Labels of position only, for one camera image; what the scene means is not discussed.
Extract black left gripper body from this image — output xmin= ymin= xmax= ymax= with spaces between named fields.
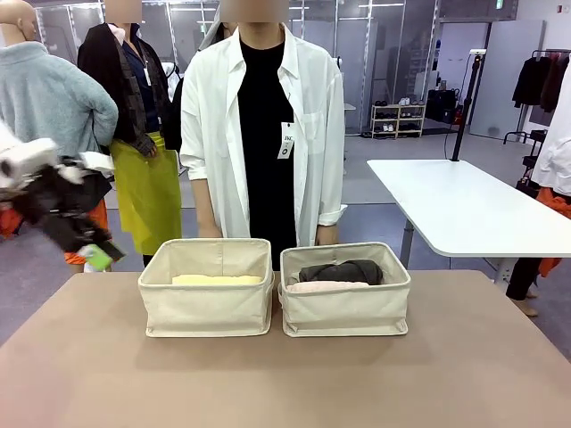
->
xmin=12 ymin=169 xmax=111 ymax=254

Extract yellow towel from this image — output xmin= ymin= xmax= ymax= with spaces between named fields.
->
xmin=171 ymin=274 xmax=264 ymax=286

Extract pink towel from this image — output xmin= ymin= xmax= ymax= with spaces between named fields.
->
xmin=285 ymin=280 xmax=369 ymax=294

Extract grey towel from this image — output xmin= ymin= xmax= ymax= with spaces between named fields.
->
xmin=298 ymin=259 xmax=385 ymax=286

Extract person's right forearm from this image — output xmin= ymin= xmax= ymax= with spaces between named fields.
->
xmin=191 ymin=177 xmax=223 ymax=233

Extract person's left forearm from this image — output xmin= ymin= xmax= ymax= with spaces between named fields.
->
xmin=316 ymin=222 xmax=339 ymax=245

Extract orange cloth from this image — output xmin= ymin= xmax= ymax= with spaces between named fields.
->
xmin=0 ymin=207 xmax=23 ymax=239

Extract figure with yellow skirt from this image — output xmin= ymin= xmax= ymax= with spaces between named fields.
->
xmin=78 ymin=0 xmax=183 ymax=268

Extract beige fabric basket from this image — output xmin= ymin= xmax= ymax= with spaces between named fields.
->
xmin=137 ymin=238 xmax=274 ymax=339
xmin=278 ymin=241 xmax=412 ymax=338

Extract mannequin in grey fleece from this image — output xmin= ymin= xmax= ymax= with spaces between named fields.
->
xmin=0 ymin=0 xmax=120 ymax=274

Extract person in white coat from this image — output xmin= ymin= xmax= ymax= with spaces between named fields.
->
xmin=179 ymin=0 xmax=348 ymax=271

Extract white paper tag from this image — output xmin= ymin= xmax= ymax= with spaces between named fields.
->
xmin=277 ymin=122 xmax=296 ymax=161

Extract wooden shoe rack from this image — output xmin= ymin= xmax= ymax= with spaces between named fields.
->
xmin=370 ymin=103 xmax=427 ymax=140

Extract white table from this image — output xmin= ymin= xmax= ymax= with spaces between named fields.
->
xmin=366 ymin=159 xmax=571 ymax=284

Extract black cases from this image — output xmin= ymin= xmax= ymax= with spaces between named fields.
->
xmin=426 ymin=87 xmax=460 ymax=124

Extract black tripod pole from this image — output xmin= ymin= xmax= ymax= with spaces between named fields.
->
xmin=451 ymin=48 xmax=488 ymax=162

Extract black cart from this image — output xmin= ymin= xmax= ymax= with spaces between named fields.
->
xmin=502 ymin=128 xmax=549 ymax=179

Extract figure in white shirt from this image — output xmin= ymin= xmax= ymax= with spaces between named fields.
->
xmin=506 ymin=66 xmax=571 ymax=317

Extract clothes rack with dark garments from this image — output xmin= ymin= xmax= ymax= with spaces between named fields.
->
xmin=511 ymin=48 xmax=571 ymax=115

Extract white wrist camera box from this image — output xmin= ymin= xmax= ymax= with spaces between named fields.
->
xmin=62 ymin=151 xmax=116 ymax=184

